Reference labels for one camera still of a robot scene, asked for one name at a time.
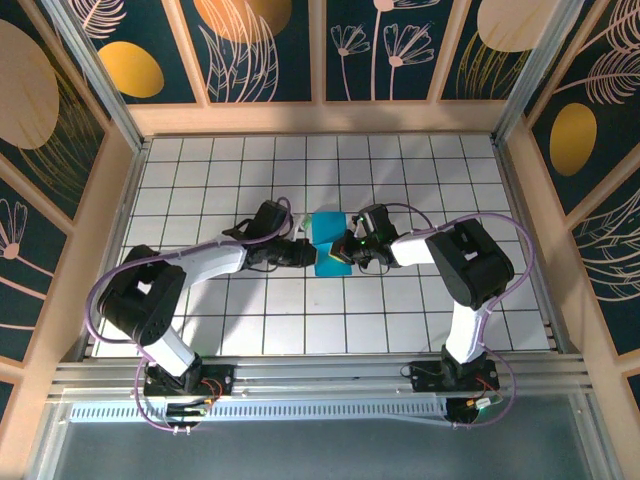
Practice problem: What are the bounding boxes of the blue square paper sheet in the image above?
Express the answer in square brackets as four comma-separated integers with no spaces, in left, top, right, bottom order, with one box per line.
[310,212,354,278]

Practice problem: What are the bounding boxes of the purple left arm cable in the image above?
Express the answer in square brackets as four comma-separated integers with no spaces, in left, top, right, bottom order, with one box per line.
[85,196,294,434]

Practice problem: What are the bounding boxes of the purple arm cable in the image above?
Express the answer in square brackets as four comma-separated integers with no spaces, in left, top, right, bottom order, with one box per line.
[85,196,294,434]
[382,202,536,431]

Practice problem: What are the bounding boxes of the aluminium mounting rail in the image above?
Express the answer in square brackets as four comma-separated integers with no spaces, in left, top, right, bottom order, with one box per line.
[47,352,596,402]

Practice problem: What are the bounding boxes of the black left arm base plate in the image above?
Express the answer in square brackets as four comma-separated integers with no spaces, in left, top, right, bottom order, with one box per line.
[143,363,236,399]

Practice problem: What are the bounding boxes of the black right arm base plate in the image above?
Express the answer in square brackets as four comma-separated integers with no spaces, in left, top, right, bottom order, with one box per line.
[408,360,501,395]

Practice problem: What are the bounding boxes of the orange left base wires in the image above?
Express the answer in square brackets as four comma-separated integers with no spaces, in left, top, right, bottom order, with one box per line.
[199,377,225,404]

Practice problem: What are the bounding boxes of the orange base wires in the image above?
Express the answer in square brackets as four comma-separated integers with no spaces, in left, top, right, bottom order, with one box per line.
[199,377,225,404]
[474,374,501,401]

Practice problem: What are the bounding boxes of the aluminium table side rail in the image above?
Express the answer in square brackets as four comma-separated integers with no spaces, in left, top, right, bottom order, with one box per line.
[492,137,574,356]
[79,137,154,364]

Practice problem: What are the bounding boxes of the white slotted cable duct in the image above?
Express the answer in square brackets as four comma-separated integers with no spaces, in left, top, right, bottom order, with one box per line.
[69,402,451,424]

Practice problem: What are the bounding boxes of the orange right base wires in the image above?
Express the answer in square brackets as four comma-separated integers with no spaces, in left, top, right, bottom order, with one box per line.
[474,374,501,401]

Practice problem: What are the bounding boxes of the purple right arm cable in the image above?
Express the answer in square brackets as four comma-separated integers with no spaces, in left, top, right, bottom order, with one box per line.
[382,202,536,431]

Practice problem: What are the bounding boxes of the aluminium frame post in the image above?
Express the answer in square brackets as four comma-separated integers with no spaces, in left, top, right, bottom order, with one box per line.
[42,0,151,151]
[492,0,584,146]

